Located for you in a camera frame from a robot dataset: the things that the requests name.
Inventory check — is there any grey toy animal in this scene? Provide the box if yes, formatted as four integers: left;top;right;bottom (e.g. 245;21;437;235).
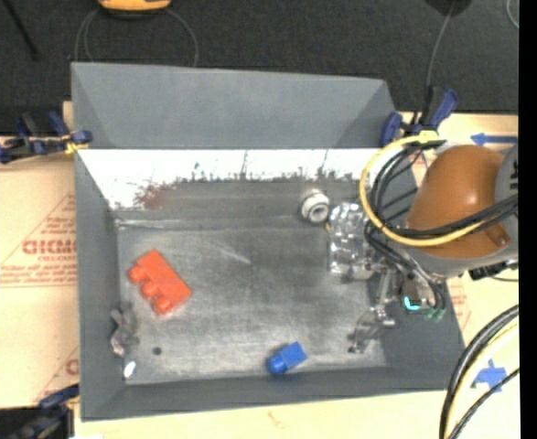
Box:
109;300;140;357

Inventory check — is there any brown cardboard board, red print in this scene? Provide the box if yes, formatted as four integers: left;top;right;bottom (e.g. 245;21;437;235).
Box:
0;134;82;412

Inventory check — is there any red toy building brick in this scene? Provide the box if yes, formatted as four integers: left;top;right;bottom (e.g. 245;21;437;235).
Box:
126;249;193;317

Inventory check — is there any blue toy building brick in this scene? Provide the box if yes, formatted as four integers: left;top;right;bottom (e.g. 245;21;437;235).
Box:
265;340;308;377

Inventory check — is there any clear plastic bottle, white cap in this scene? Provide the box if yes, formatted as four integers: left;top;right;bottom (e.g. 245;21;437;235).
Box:
298;189;375;284

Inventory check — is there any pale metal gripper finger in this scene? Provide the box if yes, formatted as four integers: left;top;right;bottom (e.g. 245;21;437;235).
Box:
348;325;380;355
361;306;396;334

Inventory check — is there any grey metal bin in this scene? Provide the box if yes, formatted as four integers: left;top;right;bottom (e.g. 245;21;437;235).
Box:
70;61;467;421

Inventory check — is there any black cylinder on white bracket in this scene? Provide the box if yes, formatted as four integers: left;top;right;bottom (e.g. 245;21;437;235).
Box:
467;262;510;283

